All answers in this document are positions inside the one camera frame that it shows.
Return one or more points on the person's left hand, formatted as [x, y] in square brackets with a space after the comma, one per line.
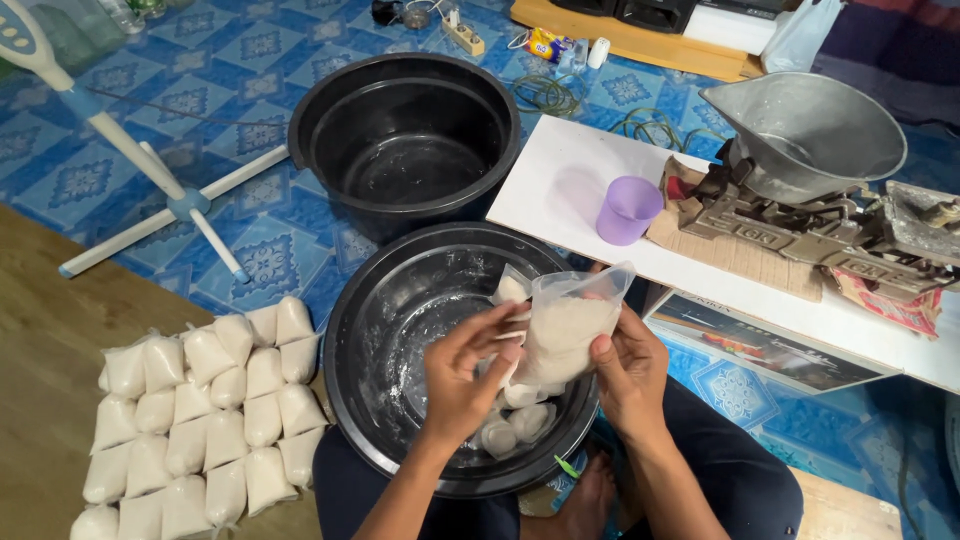
[457, 382]

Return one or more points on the brass scale weight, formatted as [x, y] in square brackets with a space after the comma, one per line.
[941, 214]

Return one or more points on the red printed packet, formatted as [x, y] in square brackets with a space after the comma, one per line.
[892, 304]

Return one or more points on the grey metal scale pan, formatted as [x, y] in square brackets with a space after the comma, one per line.
[810, 127]

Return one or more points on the cream power strip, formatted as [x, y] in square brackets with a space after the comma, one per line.
[465, 34]

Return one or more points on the white plastic bag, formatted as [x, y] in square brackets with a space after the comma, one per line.
[799, 34]

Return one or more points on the shallow black plastic basin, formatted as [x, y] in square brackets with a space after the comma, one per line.
[390, 352]

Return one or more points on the printed carton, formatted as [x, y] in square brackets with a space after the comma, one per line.
[757, 349]

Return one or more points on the person's dark trousers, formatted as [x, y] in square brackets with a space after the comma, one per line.
[750, 487]

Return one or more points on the low wooden table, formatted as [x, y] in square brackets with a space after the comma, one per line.
[637, 45]

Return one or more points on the deep black plastic bucket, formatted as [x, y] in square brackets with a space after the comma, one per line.
[405, 142]

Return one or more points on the person's bare foot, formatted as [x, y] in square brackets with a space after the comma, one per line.
[577, 506]

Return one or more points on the black appliance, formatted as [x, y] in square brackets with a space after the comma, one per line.
[637, 11]

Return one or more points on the black plug adapter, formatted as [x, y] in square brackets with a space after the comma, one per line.
[386, 11]

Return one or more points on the white board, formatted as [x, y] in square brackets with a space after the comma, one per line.
[555, 187]

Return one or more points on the person's right hand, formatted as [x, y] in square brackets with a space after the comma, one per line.
[637, 382]

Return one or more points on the purple plastic cup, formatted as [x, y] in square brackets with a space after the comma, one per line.
[626, 214]

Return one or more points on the small white bottle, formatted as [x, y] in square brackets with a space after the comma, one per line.
[598, 52]

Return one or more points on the green plastic scrap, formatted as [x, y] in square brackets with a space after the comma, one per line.
[568, 467]

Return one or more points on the small tied sugar bag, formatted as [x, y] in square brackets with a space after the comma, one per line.
[498, 439]
[521, 395]
[511, 287]
[532, 422]

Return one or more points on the dark cloth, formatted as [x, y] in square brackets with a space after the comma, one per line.
[892, 52]

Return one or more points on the metal balance scale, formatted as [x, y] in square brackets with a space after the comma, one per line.
[825, 232]

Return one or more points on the white standing fan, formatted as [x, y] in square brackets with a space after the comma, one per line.
[127, 146]

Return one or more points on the clear bag of sugar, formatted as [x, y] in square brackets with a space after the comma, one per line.
[566, 330]

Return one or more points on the yellow snack packet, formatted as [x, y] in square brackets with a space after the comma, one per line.
[546, 45]

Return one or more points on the brown cardboard sheet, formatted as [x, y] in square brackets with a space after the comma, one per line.
[720, 251]

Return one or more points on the small clear bottle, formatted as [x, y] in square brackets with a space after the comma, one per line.
[571, 58]

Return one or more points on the round metal lid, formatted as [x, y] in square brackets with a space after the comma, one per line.
[416, 18]

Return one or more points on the pile of tied sugar bags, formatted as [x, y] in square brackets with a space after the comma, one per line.
[202, 427]

